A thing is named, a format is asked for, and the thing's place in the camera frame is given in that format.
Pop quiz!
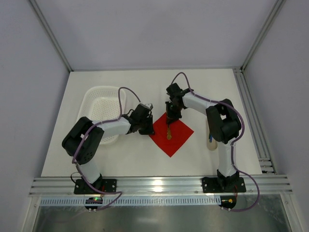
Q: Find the red paper napkin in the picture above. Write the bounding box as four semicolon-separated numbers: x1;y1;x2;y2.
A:
150;113;194;157

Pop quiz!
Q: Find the gold knife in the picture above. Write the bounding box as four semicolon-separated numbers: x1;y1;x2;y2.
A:
167;120;172;140

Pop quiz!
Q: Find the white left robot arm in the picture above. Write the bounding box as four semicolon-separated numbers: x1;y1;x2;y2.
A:
62;103;154;185

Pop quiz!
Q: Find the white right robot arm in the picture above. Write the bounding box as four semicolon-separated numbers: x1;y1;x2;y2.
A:
166;83;246;193

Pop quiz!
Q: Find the white perforated plastic basket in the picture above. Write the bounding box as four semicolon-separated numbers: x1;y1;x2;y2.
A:
76;86;127;145

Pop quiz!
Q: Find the beige oblong utensil tray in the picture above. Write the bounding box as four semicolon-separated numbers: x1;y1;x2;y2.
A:
206;121;217;151

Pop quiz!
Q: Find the left black connector box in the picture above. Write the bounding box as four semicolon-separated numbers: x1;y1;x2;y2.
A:
85;197;103;212

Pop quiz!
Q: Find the black connector box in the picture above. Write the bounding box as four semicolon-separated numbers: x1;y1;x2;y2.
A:
85;197;103;212
219;195;237;210

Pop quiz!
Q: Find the right black connector box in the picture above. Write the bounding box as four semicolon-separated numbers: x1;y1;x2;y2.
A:
219;195;237;210

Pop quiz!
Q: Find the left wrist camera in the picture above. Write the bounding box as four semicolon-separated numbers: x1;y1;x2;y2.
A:
144;103;153;111

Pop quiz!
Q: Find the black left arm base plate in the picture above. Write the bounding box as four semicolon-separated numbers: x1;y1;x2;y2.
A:
73;178;117;195

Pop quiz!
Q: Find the white slotted cable duct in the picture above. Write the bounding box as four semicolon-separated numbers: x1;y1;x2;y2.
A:
40;195;221;206

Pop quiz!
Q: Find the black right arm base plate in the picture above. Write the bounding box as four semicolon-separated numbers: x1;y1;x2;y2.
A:
201;177;247;193

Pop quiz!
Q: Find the aluminium right side rail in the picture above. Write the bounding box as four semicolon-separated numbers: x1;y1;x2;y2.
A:
233;67;277;174

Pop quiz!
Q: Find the aluminium rail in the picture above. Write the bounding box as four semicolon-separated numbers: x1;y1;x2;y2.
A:
29;174;293;197
233;67;277;174

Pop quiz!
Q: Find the aluminium front rail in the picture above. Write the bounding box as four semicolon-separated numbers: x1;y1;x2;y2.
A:
29;174;293;197

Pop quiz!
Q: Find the right aluminium frame post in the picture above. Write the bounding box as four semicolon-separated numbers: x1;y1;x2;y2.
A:
240;0;286;72

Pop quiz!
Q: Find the aluminium frame post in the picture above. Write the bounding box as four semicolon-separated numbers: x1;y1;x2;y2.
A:
28;0;73;72
240;0;286;72

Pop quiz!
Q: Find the left aluminium frame post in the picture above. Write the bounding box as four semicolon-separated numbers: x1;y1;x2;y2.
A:
28;0;73;72

